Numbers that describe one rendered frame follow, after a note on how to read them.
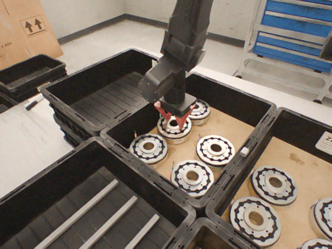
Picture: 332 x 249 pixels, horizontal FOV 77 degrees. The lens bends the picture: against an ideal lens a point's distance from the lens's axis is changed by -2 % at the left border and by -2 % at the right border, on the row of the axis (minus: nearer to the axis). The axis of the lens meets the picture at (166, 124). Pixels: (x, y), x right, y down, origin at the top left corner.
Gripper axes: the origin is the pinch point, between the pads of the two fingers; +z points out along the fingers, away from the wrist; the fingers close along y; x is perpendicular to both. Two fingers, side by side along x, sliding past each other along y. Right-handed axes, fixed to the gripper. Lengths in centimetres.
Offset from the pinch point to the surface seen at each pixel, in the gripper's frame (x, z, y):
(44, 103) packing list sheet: -15, 16, -65
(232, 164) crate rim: -7.2, -6.1, 21.2
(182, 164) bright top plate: -10.2, 0.6, 10.6
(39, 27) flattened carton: 67, 53, -267
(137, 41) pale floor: 174, 99, -212
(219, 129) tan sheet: 9.6, 5.1, 10.1
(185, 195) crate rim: -19.3, -6.9, 17.9
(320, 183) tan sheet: 8.9, 5.0, 39.5
